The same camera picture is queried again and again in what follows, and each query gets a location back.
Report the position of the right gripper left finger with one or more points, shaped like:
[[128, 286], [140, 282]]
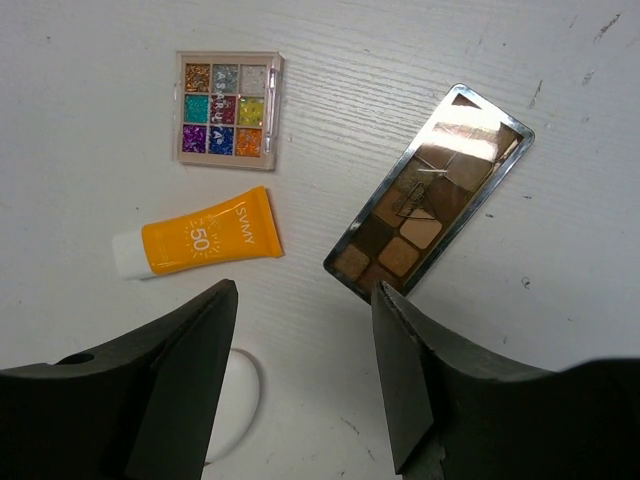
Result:
[[141, 406]]

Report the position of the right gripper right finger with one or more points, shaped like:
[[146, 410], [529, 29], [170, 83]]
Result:
[[413, 351]]

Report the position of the nude tan eyeshadow palette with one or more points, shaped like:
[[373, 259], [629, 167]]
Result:
[[454, 163]]

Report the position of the orange sunscreen tube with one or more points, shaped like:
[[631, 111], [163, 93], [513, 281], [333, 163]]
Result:
[[238, 229]]

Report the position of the colourful square eyeshadow palette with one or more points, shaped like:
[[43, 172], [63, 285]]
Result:
[[227, 108]]

